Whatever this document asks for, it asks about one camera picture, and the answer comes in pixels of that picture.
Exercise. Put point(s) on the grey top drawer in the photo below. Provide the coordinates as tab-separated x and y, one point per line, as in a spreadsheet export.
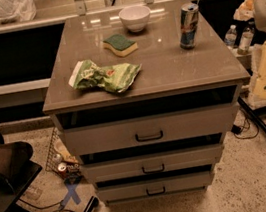
161	128

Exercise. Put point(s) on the grey drawer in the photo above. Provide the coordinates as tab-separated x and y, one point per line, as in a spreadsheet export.
156	187
150	164
161	128

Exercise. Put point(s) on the grey drawer cabinet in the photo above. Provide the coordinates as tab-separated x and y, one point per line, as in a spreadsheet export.
171	80

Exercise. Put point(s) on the grey middle drawer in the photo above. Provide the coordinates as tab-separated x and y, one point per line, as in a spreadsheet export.
150	164

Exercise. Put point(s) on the grey bottom drawer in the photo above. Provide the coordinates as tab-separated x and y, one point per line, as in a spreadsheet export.
156	187

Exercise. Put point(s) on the tall clear plastic bottle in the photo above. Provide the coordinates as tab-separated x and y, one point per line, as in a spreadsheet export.
246	38

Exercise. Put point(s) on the small clear water bottle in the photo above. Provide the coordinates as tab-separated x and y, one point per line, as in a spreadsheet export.
230	36

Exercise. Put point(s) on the black stand leg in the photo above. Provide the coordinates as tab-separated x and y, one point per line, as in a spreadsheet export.
252	115

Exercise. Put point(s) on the blue silver drink can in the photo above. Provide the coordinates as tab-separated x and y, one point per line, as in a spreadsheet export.
189	23

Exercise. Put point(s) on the white bowl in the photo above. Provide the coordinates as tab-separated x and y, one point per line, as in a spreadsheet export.
135	18

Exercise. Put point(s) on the green yellow sponge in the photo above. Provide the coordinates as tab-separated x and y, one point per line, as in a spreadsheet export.
120	45

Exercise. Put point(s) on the green crumpled chip bag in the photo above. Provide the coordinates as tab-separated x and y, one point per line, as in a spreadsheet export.
113	79

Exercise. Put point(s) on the red soda can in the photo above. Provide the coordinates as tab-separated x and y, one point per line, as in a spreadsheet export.
62	170

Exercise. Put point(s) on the white plastic bag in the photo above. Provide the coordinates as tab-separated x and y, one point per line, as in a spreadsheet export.
16	10

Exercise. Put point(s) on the wire mesh trash basket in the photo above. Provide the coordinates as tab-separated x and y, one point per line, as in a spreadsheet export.
58	153

